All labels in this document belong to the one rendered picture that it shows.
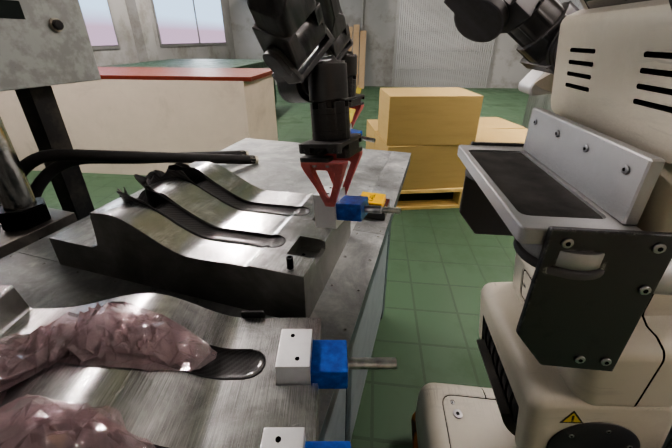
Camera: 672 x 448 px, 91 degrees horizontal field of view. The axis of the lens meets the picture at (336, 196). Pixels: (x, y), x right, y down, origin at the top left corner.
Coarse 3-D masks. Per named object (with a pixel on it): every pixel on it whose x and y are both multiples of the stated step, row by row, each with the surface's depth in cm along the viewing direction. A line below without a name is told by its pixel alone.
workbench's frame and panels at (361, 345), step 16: (400, 192) 101; (384, 240) 75; (384, 256) 129; (384, 272) 137; (368, 288) 59; (384, 288) 145; (368, 304) 101; (384, 304) 155; (368, 320) 106; (352, 336) 49; (368, 336) 112; (352, 352) 83; (368, 352) 118; (352, 384) 90; (336, 400) 71; (352, 400) 94; (336, 416) 73; (352, 416) 98; (336, 432) 76; (352, 432) 103
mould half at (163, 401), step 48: (0, 288) 41; (0, 336) 39; (240, 336) 41; (48, 384) 31; (96, 384) 31; (144, 384) 32; (192, 384) 34; (240, 384) 35; (144, 432) 29; (192, 432) 31; (240, 432) 31
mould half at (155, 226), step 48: (192, 192) 64; (240, 192) 70; (288, 192) 72; (96, 240) 59; (144, 240) 53; (192, 240) 55; (288, 240) 54; (336, 240) 61; (192, 288) 54; (240, 288) 51; (288, 288) 48
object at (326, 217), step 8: (328, 192) 52; (344, 192) 54; (320, 200) 51; (344, 200) 52; (352, 200) 51; (360, 200) 51; (320, 208) 51; (328, 208) 51; (336, 208) 51; (344, 208) 50; (352, 208) 50; (360, 208) 49; (368, 208) 51; (376, 208) 50; (384, 208) 50; (392, 208) 50; (400, 208) 50; (320, 216) 52; (328, 216) 51; (336, 216) 51; (344, 216) 51; (352, 216) 50; (360, 216) 50; (320, 224) 52; (328, 224) 52; (336, 224) 51
